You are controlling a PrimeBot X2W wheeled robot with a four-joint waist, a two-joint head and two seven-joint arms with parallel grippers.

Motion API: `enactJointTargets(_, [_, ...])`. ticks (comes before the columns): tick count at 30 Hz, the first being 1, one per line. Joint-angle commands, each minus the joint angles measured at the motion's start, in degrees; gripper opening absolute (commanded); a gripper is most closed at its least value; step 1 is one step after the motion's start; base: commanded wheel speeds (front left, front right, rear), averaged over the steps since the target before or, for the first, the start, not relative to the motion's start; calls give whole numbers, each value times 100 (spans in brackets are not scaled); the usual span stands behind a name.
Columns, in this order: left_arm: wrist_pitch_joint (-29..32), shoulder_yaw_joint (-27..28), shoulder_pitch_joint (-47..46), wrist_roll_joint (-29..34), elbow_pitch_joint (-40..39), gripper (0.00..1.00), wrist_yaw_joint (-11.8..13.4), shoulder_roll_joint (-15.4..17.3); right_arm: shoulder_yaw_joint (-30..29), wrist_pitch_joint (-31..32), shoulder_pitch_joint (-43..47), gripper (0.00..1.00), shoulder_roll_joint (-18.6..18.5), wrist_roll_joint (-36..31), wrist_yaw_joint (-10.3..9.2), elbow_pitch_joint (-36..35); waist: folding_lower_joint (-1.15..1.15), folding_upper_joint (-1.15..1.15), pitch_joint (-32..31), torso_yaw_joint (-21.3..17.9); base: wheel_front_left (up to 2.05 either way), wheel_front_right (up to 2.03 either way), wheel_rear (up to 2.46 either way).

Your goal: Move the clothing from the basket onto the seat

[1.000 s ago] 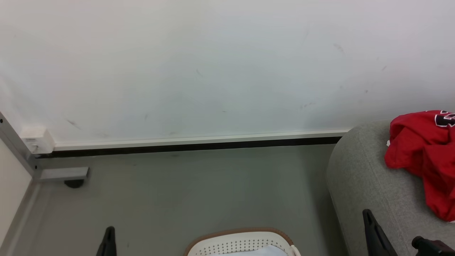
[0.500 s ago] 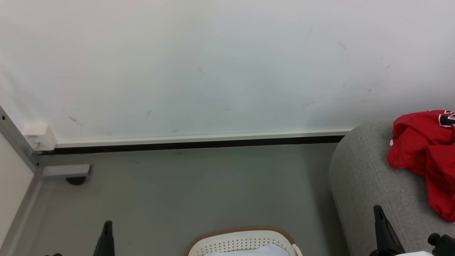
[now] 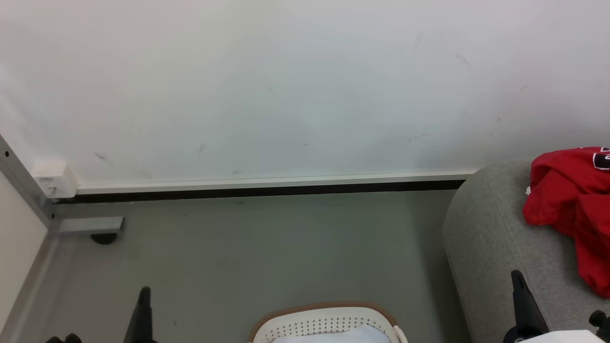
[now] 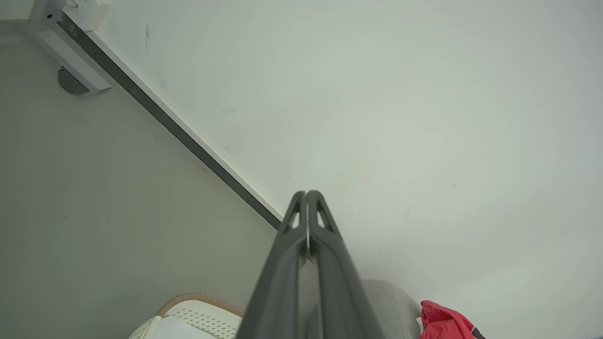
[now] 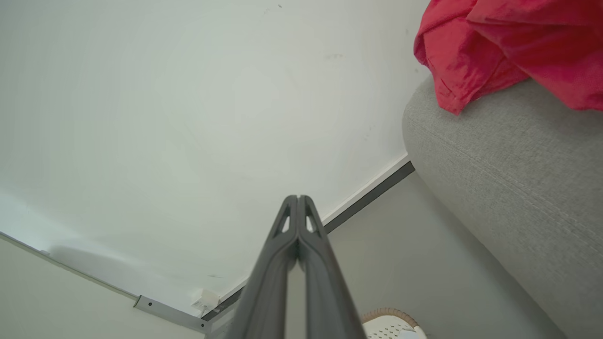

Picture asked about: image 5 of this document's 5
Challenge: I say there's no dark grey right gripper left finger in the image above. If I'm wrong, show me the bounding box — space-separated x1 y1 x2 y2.
225 195 300 339

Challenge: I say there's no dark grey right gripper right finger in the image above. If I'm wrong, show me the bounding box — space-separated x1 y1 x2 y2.
298 195 368 339

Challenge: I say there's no red garment with black print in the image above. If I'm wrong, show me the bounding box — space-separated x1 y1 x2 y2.
413 0 603 115

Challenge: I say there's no grey metal corner trim strip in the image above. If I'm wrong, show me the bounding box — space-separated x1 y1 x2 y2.
133 295 211 334

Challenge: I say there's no grey fabric sofa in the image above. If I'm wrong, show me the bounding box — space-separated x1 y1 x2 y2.
402 75 603 339

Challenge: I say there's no small white wall bracket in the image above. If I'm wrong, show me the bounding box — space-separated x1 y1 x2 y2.
190 288 220 312

